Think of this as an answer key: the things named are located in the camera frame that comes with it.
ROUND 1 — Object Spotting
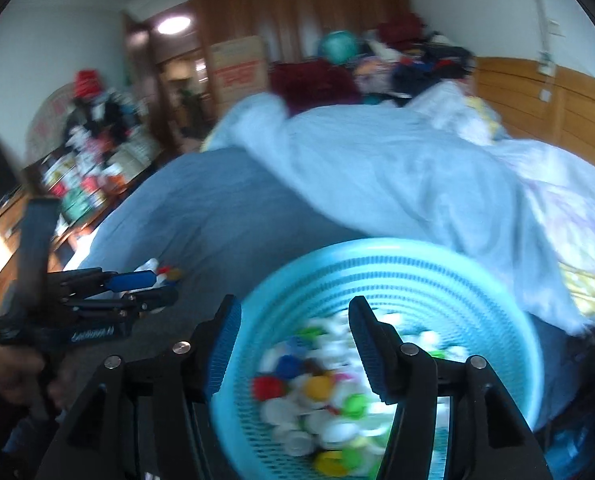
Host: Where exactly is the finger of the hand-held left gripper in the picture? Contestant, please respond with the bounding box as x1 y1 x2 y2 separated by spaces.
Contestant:
60 286 179 319
52 268 158 296

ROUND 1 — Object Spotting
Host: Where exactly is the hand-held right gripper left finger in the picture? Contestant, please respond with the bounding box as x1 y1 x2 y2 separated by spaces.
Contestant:
34 294 242 480

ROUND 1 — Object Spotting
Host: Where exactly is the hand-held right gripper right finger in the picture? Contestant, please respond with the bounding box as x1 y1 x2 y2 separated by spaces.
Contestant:
348 296 553 480

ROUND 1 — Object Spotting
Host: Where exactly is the pile of mixed bottle caps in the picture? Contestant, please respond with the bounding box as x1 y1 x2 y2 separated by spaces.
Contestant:
251 310 471 478

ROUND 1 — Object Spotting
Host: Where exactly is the turquoise plastic basket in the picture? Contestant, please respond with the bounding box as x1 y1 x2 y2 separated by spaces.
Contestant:
208 237 545 480

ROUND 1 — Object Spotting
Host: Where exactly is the person's left hand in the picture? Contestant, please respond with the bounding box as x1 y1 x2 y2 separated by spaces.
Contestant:
0 347 48 413

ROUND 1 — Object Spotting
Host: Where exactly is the pile of bags and boxes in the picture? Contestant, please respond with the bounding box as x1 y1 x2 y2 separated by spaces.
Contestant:
24 70 163 221

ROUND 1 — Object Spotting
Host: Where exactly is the pink checkered cover cloth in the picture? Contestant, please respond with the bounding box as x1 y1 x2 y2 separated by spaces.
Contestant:
24 80 78 161

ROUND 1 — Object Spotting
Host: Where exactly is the light blue duvet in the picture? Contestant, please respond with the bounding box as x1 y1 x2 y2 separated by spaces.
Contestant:
204 82 585 336

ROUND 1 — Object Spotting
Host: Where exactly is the red hanging decoration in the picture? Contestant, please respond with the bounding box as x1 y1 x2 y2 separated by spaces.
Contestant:
74 70 103 98

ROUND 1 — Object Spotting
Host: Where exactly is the dark blue clothing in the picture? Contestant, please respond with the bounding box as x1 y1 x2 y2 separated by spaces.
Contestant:
542 327 595 480

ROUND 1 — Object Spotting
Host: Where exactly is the yellow patterned cloth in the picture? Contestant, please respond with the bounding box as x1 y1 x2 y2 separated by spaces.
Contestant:
560 262 595 313

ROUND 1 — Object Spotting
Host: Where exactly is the cardboard box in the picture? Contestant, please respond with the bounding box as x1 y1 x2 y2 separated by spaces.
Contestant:
208 35 269 116

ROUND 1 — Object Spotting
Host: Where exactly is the ceiling lamp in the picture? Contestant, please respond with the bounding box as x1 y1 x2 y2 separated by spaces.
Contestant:
157 16 192 35

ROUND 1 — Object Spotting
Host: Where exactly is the white floral bedsheet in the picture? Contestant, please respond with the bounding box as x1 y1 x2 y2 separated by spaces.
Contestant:
407 80 595 281

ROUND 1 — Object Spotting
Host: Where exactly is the dark red blanket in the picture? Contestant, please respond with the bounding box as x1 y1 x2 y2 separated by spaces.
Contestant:
270 60 363 116

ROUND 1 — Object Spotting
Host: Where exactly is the pile of clothes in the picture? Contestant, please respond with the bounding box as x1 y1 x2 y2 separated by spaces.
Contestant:
352 12 478 106

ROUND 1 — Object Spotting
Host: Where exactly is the wooden headboard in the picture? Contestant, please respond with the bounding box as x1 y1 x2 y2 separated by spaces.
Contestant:
472 57 595 181

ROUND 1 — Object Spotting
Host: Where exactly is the teal plastic bag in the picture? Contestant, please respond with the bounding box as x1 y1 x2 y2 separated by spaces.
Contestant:
318 31 361 66

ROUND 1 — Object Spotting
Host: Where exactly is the wooden wardrobe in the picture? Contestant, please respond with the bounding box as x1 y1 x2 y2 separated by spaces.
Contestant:
190 0 411 66

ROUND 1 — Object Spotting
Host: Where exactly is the wooden door frame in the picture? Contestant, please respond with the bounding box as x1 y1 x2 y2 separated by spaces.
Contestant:
122 2 213 146

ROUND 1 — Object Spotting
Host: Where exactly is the white wall pipe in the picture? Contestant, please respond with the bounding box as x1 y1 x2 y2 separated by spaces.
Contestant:
525 0 553 58

